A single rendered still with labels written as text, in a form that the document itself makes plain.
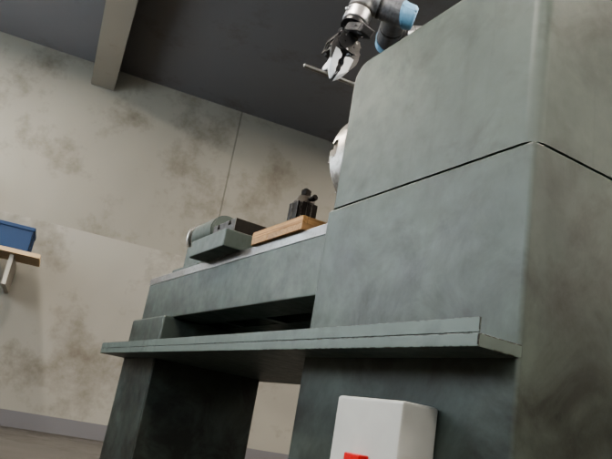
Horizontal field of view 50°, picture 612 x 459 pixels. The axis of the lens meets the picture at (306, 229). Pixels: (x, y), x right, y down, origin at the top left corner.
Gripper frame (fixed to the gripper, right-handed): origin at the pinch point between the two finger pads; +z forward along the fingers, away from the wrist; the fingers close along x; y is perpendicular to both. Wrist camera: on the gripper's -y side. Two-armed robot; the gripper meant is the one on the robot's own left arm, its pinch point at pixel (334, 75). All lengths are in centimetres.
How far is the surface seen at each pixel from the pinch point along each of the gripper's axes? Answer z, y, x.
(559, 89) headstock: 31, -72, -10
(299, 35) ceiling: -202, 245, -56
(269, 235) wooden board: 39.1, 26.2, -11.5
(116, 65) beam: -160, 365, 37
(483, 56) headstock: 22, -58, -3
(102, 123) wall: -131, 415, 20
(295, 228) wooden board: 39.7, 10.8, -11.5
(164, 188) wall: -105, 405, -52
